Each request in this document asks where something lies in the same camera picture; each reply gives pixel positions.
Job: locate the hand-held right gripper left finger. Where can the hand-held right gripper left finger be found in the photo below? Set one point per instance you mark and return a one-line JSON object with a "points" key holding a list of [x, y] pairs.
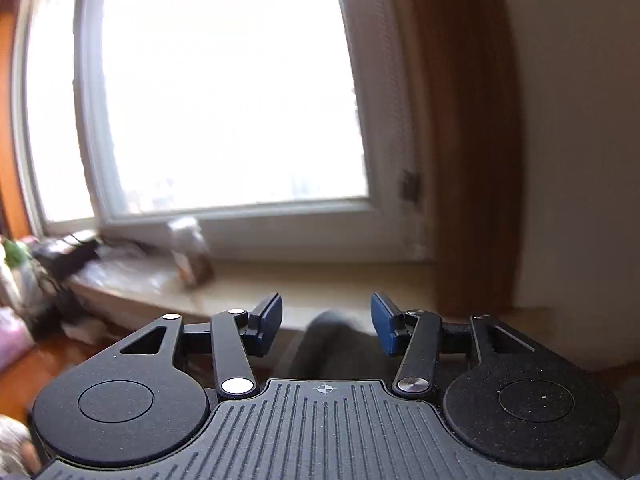
{"points": [[267, 322]]}

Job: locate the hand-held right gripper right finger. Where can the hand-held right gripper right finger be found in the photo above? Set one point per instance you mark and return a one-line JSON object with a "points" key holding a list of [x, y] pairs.
{"points": [[384, 322]]}

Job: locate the grey sweatshirt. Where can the grey sweatshirt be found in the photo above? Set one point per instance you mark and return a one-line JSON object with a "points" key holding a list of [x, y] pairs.
{"points": [[340, 345]]}

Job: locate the beige window sill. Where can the beige window sill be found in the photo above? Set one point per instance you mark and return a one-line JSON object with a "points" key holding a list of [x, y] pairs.
{"points": [[310, 282]]}

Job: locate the glass jar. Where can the glass jar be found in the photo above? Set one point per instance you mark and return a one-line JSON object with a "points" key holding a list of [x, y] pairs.
{"points": [[192, 255]]}

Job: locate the black window hinge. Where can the black window hinge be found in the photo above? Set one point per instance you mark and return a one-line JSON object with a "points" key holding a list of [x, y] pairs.
{"points": [[410, 186]]}

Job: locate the clear plastic bag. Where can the clear plastic bag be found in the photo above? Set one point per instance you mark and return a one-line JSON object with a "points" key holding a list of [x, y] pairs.
{"points": [[130, 270]]}

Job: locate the wooden window trim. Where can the wooden window trim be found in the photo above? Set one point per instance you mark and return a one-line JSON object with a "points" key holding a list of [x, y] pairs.
{"points": [[470, 135]]}

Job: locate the dark object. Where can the dark object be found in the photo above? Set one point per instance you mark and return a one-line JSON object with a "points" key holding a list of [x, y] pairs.
{"points": [[65, 255]]}

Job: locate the white framed window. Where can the white framed window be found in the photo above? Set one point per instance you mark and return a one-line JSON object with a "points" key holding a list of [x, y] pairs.
{"points": [[225, 85]]}

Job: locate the pink object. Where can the pink object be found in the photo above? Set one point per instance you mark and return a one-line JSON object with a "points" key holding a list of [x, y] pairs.
{"points": [[12, 340]]}

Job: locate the green object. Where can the green object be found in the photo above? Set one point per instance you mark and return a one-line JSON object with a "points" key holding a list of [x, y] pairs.
{"points": [[16, 252]]}

